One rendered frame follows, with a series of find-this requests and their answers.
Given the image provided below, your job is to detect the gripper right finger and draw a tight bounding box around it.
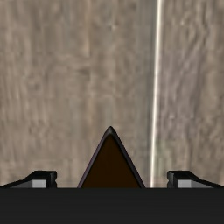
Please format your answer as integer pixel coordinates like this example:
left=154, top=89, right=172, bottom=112
left=166, top=170, right=224, bottom=189

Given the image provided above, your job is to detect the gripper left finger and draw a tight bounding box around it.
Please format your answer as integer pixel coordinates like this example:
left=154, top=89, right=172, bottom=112
left=0, top=170, right=58, bottom=189

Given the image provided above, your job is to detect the dark brown cake wedge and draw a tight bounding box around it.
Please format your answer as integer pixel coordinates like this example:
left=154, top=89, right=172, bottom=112
left=76, top=125, right=146, bottom=189

